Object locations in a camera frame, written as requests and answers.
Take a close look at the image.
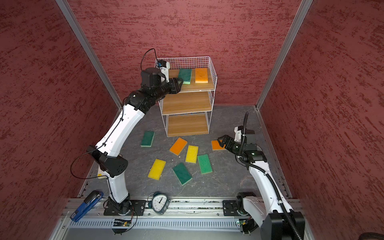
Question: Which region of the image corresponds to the dark green sponge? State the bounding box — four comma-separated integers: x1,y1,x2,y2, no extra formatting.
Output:
178,69,193,85
141,131,155,148
173,163,192,186

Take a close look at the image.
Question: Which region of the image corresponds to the orange sponge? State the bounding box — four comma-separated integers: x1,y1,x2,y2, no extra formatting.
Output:
170,138,188,156
211,140,225,151
195,68,209,84

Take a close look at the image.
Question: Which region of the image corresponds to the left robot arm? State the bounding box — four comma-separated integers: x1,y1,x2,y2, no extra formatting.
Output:
87,68,184,216

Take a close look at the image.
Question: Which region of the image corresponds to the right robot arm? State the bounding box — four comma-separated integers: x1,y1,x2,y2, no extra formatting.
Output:
217,126,306,240

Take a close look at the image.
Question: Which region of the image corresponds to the light green sponge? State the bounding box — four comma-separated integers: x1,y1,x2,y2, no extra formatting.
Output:
198,154,213,175

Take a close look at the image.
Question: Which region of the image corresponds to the yellow sponge centre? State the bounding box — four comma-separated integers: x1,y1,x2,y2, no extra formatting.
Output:
186,145,199,164

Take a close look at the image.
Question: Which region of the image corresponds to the yellow sponge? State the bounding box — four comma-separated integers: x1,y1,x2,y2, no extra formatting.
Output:
186,145,199,164
148,159,166,180

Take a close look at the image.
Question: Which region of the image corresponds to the right circuit board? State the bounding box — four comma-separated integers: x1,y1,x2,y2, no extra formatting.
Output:
238,219,255,234

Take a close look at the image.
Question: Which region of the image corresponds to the circuit board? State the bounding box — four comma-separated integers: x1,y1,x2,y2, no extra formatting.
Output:
113,219,132,228
238,219,255,234

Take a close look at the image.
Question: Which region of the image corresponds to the yellow sponge lower left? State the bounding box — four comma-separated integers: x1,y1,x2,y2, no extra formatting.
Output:
148,159,166,180

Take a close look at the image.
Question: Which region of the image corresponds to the cream calculator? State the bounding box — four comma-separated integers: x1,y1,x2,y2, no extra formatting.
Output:
97,166,107,180

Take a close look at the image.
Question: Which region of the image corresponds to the green analog clock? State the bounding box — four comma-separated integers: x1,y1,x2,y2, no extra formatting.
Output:
149,192,170,215

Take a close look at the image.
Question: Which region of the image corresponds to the blue stapler tool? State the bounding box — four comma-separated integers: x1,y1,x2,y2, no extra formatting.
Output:
70,190,104,223

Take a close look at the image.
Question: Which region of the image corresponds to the left circuit board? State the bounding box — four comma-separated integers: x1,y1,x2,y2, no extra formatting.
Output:
113,219,132,228

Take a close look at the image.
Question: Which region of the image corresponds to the right black corrugated cable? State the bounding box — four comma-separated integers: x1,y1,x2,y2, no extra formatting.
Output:
238,111,304,240

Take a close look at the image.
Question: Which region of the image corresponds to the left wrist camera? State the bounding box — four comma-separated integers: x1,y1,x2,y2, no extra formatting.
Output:
157,60,170,83

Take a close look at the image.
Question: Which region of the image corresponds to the white wire wooden shelf rack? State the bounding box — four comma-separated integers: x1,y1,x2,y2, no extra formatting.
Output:
159,56,218,137

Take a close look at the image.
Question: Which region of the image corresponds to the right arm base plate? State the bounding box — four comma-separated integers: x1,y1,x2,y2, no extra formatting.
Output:
222,200,250,217

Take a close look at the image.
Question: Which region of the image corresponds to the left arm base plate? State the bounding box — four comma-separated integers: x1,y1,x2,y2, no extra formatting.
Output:
104,199,147,217

